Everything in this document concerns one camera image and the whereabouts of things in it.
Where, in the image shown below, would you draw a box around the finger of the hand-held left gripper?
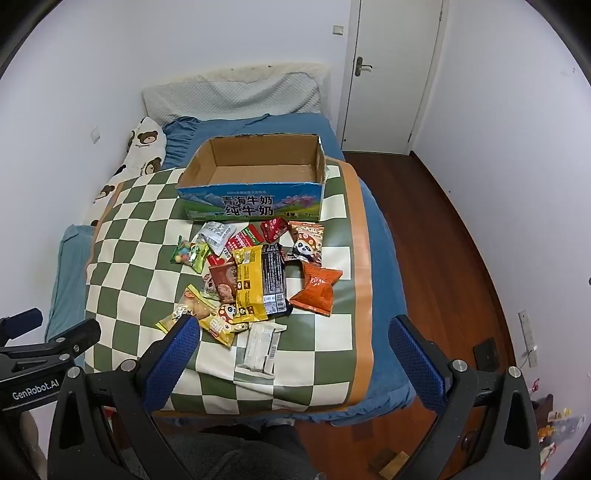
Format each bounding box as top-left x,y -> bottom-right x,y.
0,308 -> 44,344
0,318 -> 101,370

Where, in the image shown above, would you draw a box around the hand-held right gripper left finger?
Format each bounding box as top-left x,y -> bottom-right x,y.
48,315 -> 201,480

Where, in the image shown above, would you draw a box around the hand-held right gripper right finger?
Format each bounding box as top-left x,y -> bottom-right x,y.
388,315 -> 541,480

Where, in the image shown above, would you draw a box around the yellow egg cake packet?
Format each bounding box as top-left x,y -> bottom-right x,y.
156,284 -> 221,334

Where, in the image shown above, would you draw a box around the yellow mushroom snack packet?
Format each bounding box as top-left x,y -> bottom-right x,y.
198,302 -> 250,348

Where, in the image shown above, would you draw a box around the translucent white snack packet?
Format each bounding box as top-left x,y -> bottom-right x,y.
235,322 -> 286,380

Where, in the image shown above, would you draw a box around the brown pastry packet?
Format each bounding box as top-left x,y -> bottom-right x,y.
202,261 -> 238,301

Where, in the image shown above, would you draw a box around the yellow black noodle packet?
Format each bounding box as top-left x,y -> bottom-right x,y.
232,244 -> 293,322

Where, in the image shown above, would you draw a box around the plain orange snack packet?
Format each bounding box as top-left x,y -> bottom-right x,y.
288,261 -> 344,317

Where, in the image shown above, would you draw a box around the white silver snack packet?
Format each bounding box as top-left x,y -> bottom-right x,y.
191,222 -> 237,252

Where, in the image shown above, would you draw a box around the orange panda snack packet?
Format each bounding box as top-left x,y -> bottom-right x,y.
283,220 -> 326,267

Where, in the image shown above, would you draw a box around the cardboard box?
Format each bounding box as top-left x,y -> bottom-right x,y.
175,134 -> 328,223

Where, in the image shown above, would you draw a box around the light blue quilt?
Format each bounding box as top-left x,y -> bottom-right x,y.
46,224 -> 95,344

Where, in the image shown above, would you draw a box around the black floor box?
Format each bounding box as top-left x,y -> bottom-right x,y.
473,337 -> 502,370

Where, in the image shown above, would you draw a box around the green white checkered blanket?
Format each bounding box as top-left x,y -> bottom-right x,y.
84,157 -> 374,414

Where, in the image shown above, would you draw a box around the wooden block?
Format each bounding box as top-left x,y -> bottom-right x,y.
367,450 -> 411,480

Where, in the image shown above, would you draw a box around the green candy packet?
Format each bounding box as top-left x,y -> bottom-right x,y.
170,236 -> 211,273

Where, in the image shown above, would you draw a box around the white power strip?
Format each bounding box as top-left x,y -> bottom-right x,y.
517,309 -> 541,367

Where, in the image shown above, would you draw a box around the person's grey trousers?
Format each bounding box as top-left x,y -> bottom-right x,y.
157,422 -> 324,480

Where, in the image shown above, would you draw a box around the red green snack packet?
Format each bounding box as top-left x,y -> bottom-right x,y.
225,224 -> 265,252

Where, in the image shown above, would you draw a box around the dark red snack packet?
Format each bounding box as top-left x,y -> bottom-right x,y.
260,218 -> 291,244

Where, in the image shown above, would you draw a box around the bear print pillow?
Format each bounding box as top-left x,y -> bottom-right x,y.
91,116 -> 168,227

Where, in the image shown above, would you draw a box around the white door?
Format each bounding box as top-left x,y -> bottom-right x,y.
342,0 -> 446,155

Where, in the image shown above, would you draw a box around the white textured pillow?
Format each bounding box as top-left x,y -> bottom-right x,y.
141,71 -> 324,125

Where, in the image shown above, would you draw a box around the colourful wall stickers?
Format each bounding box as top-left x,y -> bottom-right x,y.
531,378 -> 585,462

